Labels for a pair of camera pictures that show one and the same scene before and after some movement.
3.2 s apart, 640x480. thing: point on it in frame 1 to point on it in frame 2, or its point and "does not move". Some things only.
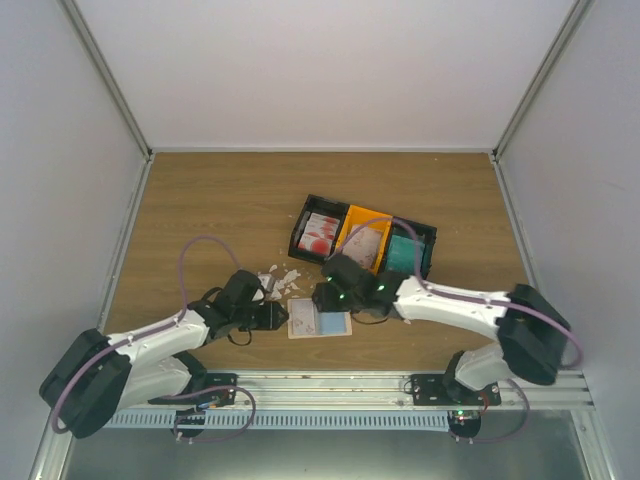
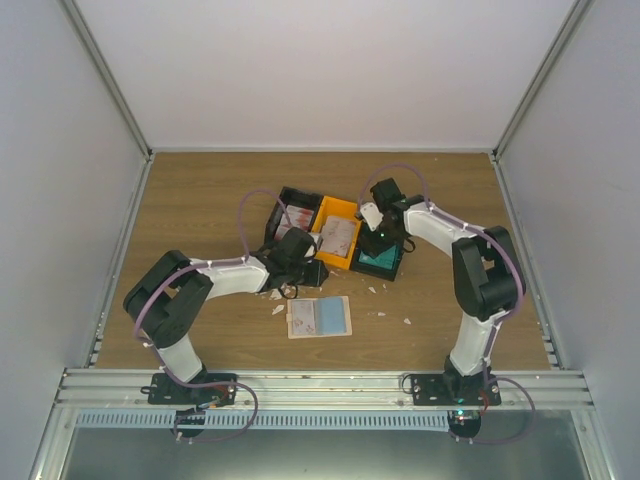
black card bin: [318, 229] to [293, 198]
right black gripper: [325, 302] to [374, 248]
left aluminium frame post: [100, 62] does not move
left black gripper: [270, 321] to [316, 277]
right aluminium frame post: [578, 12] does not move
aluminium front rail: [373, 391] does not move
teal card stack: [402, 255] to [385, 259]
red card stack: [319, 234] to [299, 218]
